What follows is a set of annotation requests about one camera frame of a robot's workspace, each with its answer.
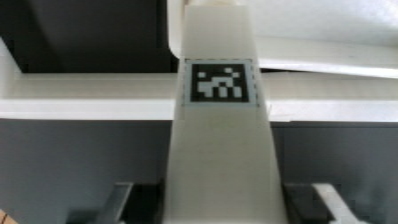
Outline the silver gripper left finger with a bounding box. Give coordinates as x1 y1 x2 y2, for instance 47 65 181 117
65 182 163 224

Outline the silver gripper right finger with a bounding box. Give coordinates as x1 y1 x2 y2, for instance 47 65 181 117
282 183 369 224

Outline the white leg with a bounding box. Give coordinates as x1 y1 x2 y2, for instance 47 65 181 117
163 0 287 224

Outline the white desk top tray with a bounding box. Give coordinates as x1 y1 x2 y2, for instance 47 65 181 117
165 0 398 79

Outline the white front fence bar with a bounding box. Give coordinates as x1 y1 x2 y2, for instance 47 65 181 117
0 37 398 122

